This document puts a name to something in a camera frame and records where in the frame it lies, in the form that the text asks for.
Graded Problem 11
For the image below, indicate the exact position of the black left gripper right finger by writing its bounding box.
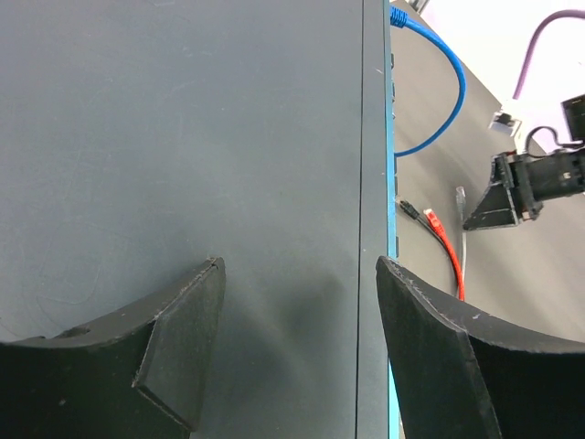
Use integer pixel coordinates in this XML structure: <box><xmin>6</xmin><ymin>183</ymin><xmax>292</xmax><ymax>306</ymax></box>
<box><xmin>376</xmin><ymin>256</ymin><xmax>584</xmax><ymax>438</ymax></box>

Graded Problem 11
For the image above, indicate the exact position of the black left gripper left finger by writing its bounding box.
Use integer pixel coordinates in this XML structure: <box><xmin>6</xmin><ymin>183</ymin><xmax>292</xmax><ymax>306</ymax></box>
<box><xmin>1</xmin><ymin>257</ymin><xmax>226</xmax><ymax>438</ymax></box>

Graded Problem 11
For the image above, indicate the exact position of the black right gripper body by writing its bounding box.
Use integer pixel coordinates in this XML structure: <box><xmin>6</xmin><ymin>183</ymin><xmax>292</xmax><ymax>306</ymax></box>
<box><xmin>491</xmin><ymin>149</ymin><xmax>584</xmax><ymax>220</ymax></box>

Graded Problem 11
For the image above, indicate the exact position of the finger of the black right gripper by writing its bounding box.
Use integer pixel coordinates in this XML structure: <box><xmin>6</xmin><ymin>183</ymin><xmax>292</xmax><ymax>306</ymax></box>
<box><xmin>463</xmin><ymin>180</ymin><xmax>519</xmax><ymax>230</ymax></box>

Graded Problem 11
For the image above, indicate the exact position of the blue ethernet cable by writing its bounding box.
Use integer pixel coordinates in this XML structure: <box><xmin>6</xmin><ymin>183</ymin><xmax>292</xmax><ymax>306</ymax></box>
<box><xmin>388</xmin><ymin>6</ymin><xmax>468</xmax><ymax>159</ymax></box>

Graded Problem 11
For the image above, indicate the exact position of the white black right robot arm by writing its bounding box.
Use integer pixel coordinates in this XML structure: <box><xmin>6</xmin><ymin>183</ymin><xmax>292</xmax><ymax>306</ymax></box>
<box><xmin>463</xmin><ymin>96</ymin><xmax>584</xmax><ymax>231</ymax></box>

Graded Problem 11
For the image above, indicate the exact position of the grey ethernet cable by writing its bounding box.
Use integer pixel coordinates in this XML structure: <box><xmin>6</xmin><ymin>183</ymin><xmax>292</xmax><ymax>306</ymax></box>
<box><xmin>454</xmin><ymin>185</ymin><xmax>470</xmax><ymax>294</ymax></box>

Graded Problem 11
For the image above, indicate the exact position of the red ethernet cable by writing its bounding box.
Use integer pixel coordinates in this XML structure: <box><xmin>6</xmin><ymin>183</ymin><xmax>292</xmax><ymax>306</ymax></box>
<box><xmin>422</xmin><ymin>208</ymin><xmax>466</xmax><ymax>303</ymax></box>

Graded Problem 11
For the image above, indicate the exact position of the black ethernet cable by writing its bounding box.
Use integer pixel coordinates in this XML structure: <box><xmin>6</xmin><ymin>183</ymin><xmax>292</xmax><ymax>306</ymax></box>
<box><xmin>398</xmin><ymin>198</ymin><xmax>452</xmax><ymax>257</ymax></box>

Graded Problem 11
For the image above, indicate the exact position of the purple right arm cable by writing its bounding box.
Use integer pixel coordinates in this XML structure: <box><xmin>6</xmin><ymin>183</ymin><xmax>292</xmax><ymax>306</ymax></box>
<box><xmin>511</xmin><ymin>8</ymin><xmax>585</xmax><ymax>102</ymax></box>

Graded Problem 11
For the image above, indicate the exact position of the dark blue network switch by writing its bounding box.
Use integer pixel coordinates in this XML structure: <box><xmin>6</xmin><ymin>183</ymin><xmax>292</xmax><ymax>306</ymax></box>
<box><xmin>1</xmin><ymin>1</ymin><xmax>396</xmax><ymax>438</ymax></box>

